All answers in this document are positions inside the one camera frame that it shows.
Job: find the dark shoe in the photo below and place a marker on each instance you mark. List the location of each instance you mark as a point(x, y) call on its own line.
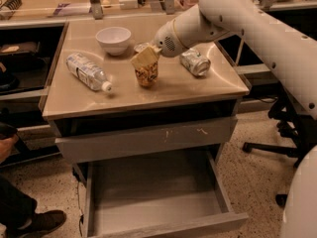
point(41, 224)

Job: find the black office chair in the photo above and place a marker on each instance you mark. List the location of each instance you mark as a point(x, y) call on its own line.
point(287, 129)

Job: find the clear plastic water bottle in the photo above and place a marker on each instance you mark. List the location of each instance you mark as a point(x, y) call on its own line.
point(88, 72)

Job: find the middle drawer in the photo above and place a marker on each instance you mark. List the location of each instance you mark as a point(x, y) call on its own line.
point(146, 140)

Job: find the open bottom drawer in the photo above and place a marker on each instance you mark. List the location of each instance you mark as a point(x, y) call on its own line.
point(174, 194)

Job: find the dark trouser leg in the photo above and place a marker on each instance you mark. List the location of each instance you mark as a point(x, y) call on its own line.
point(16, 208)

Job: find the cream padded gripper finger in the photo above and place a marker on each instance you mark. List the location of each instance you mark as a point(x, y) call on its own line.
point(147, 57)

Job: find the white rod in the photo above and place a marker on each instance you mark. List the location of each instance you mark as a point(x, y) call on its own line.
point(239, 52)

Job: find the white bowl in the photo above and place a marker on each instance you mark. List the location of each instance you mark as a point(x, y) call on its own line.
point(114, 40)

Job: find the black coiled object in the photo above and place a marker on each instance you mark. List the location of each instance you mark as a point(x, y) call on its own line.
point(8, 9)

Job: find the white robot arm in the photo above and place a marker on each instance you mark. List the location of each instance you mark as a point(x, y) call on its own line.
point(291, 57)

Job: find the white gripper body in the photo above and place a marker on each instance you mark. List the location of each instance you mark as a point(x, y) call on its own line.
point(164, 41)

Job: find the grey drawer cabinet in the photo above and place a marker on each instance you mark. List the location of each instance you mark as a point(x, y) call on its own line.
point(72, 109)

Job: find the orange soda can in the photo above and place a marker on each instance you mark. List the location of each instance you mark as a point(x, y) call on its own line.
point(148, 76)

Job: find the person's hand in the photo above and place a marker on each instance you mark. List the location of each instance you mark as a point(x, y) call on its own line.
point(6, 146)

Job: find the black round controller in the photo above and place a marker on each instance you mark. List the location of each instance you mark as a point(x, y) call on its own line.
point(6, 131)

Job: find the silver green can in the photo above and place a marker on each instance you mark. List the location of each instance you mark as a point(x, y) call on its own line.
point(195, 62)

